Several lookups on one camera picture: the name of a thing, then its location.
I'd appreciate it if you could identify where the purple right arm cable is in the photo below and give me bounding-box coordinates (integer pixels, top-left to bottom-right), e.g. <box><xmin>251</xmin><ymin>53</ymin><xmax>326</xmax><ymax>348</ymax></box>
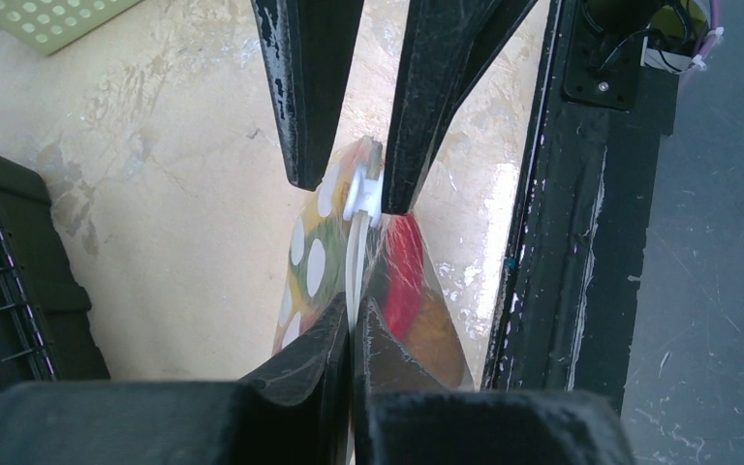
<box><xmin>679</xmin><ymin>0</ymin><xmax>727</xmax><ymax>81</ymax></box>

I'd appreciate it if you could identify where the red toy chili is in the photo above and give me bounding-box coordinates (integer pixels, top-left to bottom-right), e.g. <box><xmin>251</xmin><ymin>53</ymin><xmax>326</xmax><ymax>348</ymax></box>
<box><xmin>384</xmin><ymin>216</ymin><xmax>423</xmax><ymax>338</ymax></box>

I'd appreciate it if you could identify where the black plastic toolbox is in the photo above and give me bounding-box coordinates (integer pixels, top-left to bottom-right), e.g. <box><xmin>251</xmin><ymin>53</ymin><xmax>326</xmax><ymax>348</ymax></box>
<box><xmin>0</xmin><ymin>156</ymin><xmax>110</xmax><ymax>392</ymax></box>

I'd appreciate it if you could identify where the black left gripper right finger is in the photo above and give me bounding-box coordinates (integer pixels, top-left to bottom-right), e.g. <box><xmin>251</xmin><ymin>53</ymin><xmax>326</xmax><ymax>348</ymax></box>
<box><xmin>353</xmin><ymin>297</ymin><xmax>635</xmax><ymax>464</ymax></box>

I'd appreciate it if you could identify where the clear zip top bag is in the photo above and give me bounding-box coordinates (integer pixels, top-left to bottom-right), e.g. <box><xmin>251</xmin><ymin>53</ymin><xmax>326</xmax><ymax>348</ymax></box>
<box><xmin>272</xmin><ymin>137</ymin><xmax>451</xmax><ymax>368</ymax></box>

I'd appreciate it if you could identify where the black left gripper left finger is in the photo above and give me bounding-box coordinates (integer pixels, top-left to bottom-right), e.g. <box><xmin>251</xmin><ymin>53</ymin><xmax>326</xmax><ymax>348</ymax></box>
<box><xmin>0</xmin><ymin>294</ymin><xmax>348</xmax><ymax>464</ymax></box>

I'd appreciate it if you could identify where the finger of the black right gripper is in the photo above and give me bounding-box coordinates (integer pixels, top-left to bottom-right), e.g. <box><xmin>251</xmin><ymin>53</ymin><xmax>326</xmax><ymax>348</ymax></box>
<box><xmin>382</xmin><ymin>0</ymin><xmax>535</xmax><ymax>215</ymax></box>
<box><xmin>251</xmin><ymin>0</ymin><xmax>364</xmax><ymax>191</ymax></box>

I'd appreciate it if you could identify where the orange toy fruit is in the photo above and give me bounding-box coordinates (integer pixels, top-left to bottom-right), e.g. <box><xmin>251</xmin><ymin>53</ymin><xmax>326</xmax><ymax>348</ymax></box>
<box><xmin>404</xmin><ymin>299</ymin><xmax>469</xmax><ymax>388</ymax></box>

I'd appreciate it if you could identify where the green plastic basket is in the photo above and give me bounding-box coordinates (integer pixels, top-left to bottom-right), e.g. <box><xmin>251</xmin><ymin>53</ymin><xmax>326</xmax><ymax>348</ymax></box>
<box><xmin>0</xmin><ymin>0</ymin><xmax>140</xmax><ymax>55</ymax></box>

